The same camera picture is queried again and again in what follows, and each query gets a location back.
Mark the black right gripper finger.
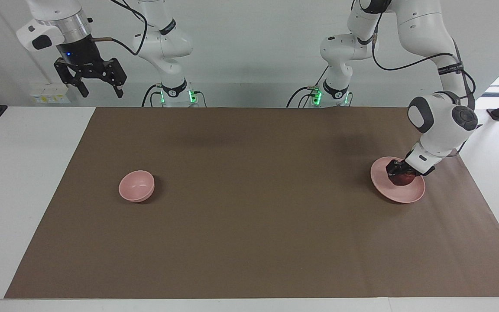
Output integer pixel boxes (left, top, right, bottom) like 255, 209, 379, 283
98, 58, 127, 98
54, 58, 89, 98

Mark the red apple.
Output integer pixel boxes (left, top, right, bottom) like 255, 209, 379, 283
389, 170, 418, 187

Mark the pink plate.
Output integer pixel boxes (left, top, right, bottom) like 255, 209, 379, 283
370, 156, 426, 204

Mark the pink bowl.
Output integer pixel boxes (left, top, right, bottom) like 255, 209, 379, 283
118, 170, 156, 203

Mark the brown table mat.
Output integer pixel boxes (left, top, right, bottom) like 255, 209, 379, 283
4, 107, 499, 299

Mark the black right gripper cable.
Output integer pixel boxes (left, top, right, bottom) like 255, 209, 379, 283
91, 0, 148, 56

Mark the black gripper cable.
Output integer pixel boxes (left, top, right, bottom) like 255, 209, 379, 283
91, 0, 148, 56
371, 24, 477, 154

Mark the white wall socket panel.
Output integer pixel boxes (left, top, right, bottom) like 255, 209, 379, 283
29, 83, 71, 104

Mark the black base cable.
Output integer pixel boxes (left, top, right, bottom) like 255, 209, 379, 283
141, 84, 163, 107
287, 86, 318, 107

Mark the black right arm strap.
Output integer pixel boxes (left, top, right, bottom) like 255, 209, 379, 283
159, 18, 177, 36

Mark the black arm strap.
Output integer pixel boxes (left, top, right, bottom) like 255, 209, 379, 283
438, 63, 464, 75
159, 18, 177, 36

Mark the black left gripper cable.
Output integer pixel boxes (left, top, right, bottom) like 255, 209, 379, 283
371, 24, 477, 154

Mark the black left arm strap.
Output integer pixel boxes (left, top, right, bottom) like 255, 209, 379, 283
438, 63, 464, 75

